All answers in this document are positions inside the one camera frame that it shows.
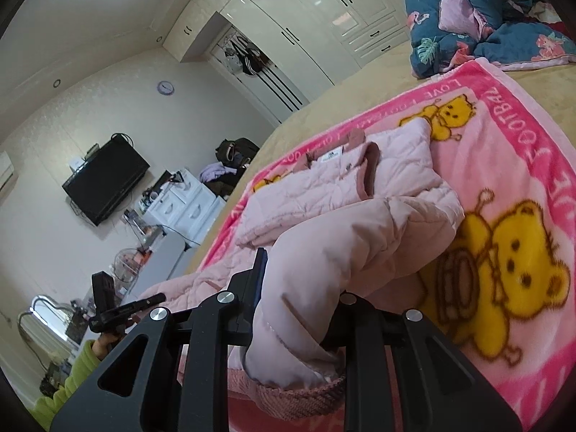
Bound pink quilted jacket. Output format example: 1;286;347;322
150;117;464;420

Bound green sleeve forearm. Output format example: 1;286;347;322
28;340;100;431

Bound lilac clothes pile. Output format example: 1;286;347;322
199;162;237;183

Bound person's left hand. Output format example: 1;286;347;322
92;333;126;361

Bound pink bear fleece blanket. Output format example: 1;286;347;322
200;59;575;431

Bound white drawer cabinet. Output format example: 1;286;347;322
144;168;225;246

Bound black bag on chair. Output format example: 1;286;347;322
215;138;260;169

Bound bags hanging on door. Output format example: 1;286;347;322
222;34;271;76

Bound cream white wardrobe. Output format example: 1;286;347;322
164;0;408;124

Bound beige bed cover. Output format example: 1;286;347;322
186;43;575;273

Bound blue floral comforter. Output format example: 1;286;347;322
405;0;575;79

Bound striped colourful blanket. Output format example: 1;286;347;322
503;0;567;32

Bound black wall television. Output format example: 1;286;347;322
62;133;149;226

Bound round purple wall clock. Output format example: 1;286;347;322
156;80;175;96

